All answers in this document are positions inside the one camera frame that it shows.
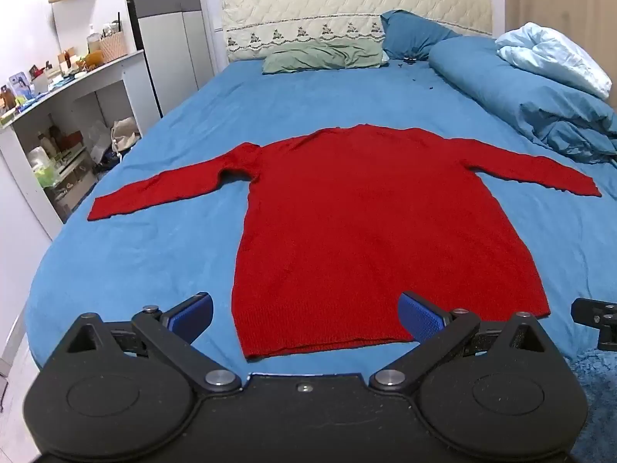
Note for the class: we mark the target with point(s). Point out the white shelf desk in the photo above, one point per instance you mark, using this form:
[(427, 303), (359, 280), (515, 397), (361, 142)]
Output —
[(96, 77)]

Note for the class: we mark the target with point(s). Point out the red knit sweater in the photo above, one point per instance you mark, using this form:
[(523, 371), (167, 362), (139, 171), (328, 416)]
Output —
[(376, 222)]

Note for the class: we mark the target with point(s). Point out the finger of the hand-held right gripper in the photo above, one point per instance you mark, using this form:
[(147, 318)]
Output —
[(605, 316)]

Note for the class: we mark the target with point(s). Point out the beige cloth bag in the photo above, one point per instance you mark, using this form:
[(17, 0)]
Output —
[(124, 135)]

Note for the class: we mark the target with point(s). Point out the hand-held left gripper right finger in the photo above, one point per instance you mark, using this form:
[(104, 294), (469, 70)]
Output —
[(418, 319)]

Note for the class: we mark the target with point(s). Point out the green pillow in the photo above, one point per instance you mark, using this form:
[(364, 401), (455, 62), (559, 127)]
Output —
[(323, 55)]

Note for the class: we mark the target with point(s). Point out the blue pillow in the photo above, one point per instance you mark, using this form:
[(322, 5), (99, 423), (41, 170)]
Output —
[(409, 33)]

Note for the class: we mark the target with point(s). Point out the blue duvet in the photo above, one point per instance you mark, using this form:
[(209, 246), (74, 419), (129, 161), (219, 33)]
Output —
[(496, 87)]

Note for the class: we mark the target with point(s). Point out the light blue blanket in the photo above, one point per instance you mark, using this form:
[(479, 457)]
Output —
[(554, 53)]

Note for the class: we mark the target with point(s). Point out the blue fluffy rug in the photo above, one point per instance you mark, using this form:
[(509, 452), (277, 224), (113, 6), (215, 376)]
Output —
[(597, 405)]

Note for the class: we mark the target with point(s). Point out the white bottle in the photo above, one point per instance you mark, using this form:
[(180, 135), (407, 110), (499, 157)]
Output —
[(92, 38)]

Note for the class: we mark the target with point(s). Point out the cream quilted headboard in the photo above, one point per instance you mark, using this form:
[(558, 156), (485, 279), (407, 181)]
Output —
[(337, 5)]

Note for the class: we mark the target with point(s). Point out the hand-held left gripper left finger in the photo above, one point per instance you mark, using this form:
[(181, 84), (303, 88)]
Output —
[(194, 316)]

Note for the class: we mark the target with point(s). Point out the grey and white wardrobe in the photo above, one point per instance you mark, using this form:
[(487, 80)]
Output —
[(168, 33)]

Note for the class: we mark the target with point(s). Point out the woven basket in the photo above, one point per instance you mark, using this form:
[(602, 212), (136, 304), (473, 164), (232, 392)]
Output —
[(114, 47)]

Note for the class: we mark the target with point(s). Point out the bed with blue sheet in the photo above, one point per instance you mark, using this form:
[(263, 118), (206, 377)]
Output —
[(183, 154)]

